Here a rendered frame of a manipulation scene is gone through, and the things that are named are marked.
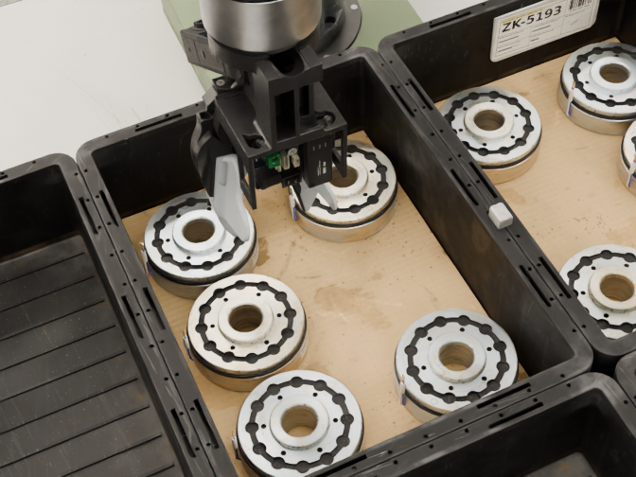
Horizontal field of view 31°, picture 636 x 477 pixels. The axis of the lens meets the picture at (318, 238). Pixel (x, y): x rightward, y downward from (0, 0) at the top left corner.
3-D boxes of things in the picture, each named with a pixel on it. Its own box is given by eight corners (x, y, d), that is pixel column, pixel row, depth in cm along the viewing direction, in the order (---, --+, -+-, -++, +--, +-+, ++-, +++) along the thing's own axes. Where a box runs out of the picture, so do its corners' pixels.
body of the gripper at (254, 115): (249, 218, 78) (236, 87, 68) (203, 135, 83) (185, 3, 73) (351, 182, 80) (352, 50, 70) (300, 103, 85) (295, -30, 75)
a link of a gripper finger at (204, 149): (191, 201, 83) (205, 108, 77) (184, 186, 84) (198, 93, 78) (251, 190, 85) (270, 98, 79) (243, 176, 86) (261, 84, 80)
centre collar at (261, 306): (208, 310, 100) (208, 307, 99) (261, 290, 101) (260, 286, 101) (230, 354, 97) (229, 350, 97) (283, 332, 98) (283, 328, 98)
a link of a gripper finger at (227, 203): (222, 285, 85) (240, 195, 78) (194, 229, 88) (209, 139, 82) (261, 276, 86) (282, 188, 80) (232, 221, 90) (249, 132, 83)
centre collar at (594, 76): (578, 72, 116) (579, 67, 115) (616, 53, 117) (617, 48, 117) (610, 101, 113) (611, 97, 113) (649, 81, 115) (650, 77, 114)
